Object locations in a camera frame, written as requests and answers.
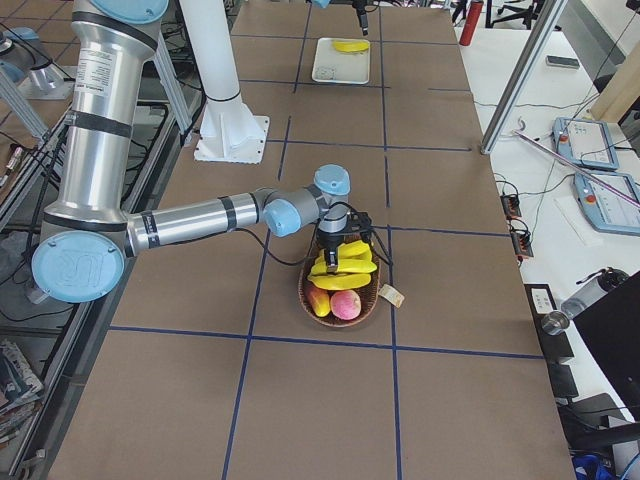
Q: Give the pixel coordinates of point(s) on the red peach apple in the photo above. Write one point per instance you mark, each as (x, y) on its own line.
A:
(346, 305)

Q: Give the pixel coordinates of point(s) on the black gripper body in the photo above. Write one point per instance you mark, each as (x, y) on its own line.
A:
(362, 16)
(330, 244)

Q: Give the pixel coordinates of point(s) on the yellow banana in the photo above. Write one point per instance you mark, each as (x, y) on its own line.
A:
(340, 282)
(347, 266)
(350, 46)
(356, 250)

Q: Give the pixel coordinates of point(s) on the orange yellow mango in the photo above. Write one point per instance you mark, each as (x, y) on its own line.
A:
(318, 299)

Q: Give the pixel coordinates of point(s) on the aluminium frame post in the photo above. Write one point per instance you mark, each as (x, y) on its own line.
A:
(532, 50)

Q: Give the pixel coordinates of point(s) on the steel cup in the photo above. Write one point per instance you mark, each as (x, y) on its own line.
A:
(555, 322)

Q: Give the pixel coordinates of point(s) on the far blue teach pendant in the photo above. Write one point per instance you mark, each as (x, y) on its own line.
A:
(585, 143)

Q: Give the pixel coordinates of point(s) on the blue teach pendant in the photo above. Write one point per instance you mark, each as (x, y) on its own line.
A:
(585, 143)
(604, 210)

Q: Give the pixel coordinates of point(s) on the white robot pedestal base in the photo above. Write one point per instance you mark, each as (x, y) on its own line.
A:
(229, 131)

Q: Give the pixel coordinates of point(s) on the red bottle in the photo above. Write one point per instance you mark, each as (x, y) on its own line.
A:
(473, 10)

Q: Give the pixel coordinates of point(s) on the paper basket tag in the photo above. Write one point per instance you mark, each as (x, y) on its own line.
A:
(392, 295)

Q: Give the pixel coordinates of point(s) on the stack of magazines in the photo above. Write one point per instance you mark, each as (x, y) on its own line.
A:
(21, 390)

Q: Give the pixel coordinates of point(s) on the brown wicker basket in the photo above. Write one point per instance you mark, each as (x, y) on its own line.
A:
(368, 293)

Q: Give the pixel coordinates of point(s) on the near blue teach pendant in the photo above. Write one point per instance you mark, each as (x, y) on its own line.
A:
(604, 210)

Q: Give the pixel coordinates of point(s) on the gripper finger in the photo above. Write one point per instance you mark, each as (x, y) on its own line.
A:
(363, 22)
(330, 260)

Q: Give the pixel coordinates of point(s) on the cream bear tray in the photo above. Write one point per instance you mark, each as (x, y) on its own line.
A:
(331, 66)

